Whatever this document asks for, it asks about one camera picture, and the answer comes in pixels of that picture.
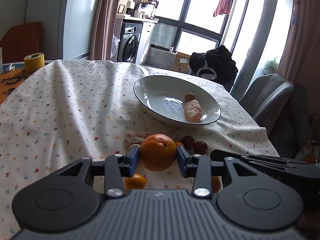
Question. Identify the wooden cutting board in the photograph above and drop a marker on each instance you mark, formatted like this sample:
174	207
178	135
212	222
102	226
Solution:
122	4

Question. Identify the white refrigerator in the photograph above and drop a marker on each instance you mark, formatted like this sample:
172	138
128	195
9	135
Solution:
67	27

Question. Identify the grey leather chair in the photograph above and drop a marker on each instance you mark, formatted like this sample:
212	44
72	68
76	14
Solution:
266	98

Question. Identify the white kitchen cabinet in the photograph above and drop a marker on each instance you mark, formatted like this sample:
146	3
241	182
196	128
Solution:
145	40

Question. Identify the white ceramic bowl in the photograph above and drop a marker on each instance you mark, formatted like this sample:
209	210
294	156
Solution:
162	97

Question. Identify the peeled orange mandarin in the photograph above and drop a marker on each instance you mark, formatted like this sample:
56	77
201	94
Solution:
193	111

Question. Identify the grey washing machine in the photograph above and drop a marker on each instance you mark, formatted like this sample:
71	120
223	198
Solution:
129	41

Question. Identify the orange cat placemat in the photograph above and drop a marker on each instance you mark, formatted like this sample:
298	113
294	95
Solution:
12	76

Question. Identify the dark red fruit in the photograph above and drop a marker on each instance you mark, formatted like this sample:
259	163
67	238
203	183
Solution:
200	147
188	142

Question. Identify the small kumquat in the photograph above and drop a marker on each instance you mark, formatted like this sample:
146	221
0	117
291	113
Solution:
178	143
137	181

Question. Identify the yellow tape roll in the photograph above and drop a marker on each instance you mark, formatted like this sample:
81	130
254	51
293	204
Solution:
33	62

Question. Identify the black clothing on chair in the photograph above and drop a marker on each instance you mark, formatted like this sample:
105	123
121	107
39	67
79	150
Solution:
215	65

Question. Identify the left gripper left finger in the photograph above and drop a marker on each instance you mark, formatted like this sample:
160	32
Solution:
118	166

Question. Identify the pink curtain right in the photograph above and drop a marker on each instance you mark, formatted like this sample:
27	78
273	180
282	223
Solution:
300	60

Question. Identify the white plastic bag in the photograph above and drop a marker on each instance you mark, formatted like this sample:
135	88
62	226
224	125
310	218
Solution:
114	48

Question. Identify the brown curtain left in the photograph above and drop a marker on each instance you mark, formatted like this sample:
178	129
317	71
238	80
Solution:
103	27

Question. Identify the floral white tablecloth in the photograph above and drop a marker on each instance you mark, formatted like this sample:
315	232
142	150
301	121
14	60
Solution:
71	109

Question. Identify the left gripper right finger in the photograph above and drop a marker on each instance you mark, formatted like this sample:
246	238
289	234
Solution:
197	167

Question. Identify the large orange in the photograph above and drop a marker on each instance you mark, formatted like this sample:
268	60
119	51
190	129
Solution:
157	152

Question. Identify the red hanging towel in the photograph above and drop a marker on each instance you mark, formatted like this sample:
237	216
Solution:
223	7

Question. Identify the cardboard box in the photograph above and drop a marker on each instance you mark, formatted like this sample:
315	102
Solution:
181	63

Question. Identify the clear glass far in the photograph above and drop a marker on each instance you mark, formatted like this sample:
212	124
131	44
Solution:
1	61

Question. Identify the black kitchen shelf rack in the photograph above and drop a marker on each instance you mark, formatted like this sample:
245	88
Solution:
149	8

